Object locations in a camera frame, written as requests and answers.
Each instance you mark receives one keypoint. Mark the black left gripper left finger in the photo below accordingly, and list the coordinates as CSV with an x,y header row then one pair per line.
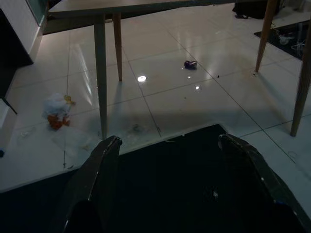
x,y
92,179

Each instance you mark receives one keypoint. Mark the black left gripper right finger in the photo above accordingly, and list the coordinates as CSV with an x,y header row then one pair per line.
x,y
257,174

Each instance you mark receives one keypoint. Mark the white and orange trash bundle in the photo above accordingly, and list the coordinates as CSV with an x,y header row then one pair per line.
x,y
57,111

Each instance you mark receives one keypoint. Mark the dark floor mat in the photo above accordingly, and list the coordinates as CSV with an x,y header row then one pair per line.
x,y
165,184

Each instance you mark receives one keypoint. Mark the wooden table with tapered legs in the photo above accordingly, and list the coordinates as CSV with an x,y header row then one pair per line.
x,y
100,72

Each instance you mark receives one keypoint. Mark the purple crumpled wrapper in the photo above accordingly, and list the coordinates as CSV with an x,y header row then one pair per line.
x,y
190,64

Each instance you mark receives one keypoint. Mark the dark rug with white clutter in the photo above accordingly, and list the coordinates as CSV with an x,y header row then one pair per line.
x,y
286,38

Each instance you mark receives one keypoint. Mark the dark cabinet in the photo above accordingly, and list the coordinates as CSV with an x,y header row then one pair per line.
x,y
12,43

